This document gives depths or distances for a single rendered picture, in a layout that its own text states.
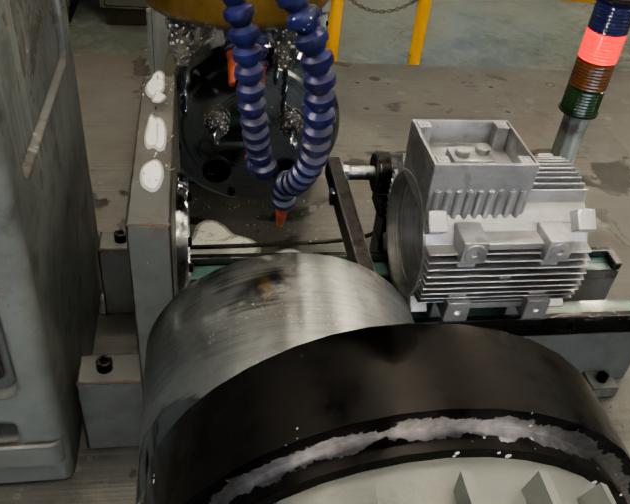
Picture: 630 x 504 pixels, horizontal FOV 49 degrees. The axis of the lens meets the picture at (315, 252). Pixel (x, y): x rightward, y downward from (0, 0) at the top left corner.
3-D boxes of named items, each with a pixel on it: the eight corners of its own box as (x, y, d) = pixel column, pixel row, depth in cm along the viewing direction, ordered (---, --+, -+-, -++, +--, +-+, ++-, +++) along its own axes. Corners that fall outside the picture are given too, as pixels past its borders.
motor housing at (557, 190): (408, 342, 84) (440, 216, 72) (376, 244, 98) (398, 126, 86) (560, 335, 87) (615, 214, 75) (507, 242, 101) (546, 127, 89)
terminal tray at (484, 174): (423, 220, 77) (436, 166, 73) (401, 169, 85) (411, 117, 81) (523, 219, 79) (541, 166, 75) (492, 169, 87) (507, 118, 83)
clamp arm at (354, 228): (319, 174, 96) (352, 298, 77) (321, 155, 95) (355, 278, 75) (344, 174, 97) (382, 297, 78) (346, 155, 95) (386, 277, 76)
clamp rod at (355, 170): (338, 182, 94) (340, 170, 93) (336, 174, 96) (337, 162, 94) (395, 182, 95) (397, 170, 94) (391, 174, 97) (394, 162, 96)
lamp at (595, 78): (578, 93, 107) (587, 65, 104) (562, 76, 112) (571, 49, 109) (613, 93, 108) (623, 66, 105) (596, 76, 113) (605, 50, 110)
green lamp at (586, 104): (568, 118, 110) (578, 93, 107) (553, 101, 115) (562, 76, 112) (603, 119, 111) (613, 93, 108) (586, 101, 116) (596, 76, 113)
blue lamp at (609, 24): (598, 37, 102) (608, 6, 99) (580, 21, 106) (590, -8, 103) (635, 38, 103) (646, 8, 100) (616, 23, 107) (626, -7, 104)
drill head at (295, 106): (164, 236, 96) (153, 67, 80) (170, 99, 127) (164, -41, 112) (339, 233, 100) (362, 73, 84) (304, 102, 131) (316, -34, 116)
